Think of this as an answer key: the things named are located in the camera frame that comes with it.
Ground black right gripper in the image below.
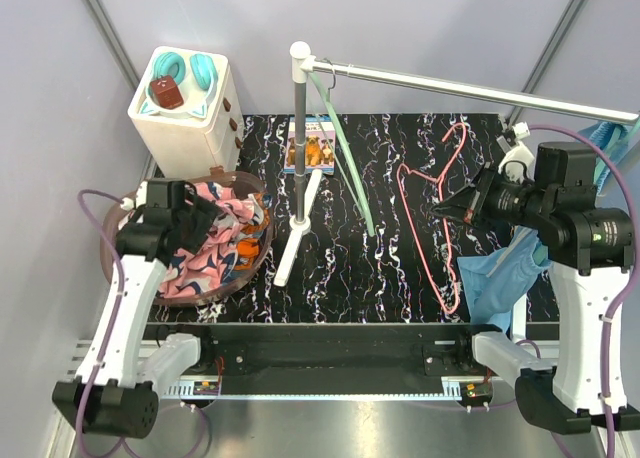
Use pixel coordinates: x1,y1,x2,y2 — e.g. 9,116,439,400
432,161,555,233

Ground pink wire hanger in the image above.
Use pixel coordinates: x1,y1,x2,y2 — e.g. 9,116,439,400
396,122,468,315

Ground pink patterned shorts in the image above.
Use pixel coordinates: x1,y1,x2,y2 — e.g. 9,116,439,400
157,182,244,300

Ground mint green hanger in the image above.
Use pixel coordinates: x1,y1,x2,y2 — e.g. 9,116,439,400
307,71,375,236

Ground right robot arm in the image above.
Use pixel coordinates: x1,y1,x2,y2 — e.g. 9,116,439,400
431,142,639,435

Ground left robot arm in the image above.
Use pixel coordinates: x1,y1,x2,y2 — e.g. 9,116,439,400
52,179,219,439

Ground light blue shorts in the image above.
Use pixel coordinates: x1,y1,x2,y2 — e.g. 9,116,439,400
457,226,551,332

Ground teal plastic hanger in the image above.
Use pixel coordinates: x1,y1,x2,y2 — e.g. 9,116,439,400
529,121,631,269

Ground pink translucent plastic basin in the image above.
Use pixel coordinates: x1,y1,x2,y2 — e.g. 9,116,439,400
99,166,276,308

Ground white storage box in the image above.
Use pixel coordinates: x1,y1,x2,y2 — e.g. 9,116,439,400
128,46,244,179

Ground brown cube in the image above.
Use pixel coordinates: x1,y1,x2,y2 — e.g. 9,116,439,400
149,75,184,110

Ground dog picture book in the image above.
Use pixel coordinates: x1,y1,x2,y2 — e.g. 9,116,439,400
283,115,336,175

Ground teal cat ear headphones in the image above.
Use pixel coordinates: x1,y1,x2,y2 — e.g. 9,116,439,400
138,51,218,120

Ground blue knitted garment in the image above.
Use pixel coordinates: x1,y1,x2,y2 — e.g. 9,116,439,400
589,122,629,192

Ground silver clothes rack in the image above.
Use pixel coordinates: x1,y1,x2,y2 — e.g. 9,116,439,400
274,41,639,287

